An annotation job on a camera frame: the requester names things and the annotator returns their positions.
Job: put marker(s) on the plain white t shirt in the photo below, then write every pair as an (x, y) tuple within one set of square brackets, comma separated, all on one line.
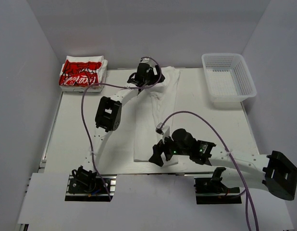
[(153, 105)]

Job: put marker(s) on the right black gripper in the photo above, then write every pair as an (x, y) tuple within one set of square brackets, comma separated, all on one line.
[(158, 150)]

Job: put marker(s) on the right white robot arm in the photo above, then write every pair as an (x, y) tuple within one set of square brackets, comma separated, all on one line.
[(274, 173)]

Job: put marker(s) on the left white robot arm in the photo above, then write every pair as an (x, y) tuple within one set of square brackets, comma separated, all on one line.
[(108, 116)]

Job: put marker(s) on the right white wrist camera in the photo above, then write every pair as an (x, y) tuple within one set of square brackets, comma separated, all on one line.
[(163, 130)]

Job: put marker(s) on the red print white t shirt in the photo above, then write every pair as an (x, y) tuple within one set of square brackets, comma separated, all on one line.
[(77, 73)]

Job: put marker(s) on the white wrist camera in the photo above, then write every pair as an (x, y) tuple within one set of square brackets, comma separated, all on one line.
[(163, 130), (148, 61)]

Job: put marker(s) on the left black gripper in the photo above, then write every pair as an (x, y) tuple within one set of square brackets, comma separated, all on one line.
[(154, 76)]

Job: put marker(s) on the white plastic mesh basket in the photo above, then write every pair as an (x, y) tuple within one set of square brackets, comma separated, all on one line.
[(228, 78)]

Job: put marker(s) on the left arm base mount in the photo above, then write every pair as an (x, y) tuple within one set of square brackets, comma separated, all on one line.
[(86, 186)]

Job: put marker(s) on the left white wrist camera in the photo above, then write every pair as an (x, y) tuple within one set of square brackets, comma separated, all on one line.
[(148, 61)]

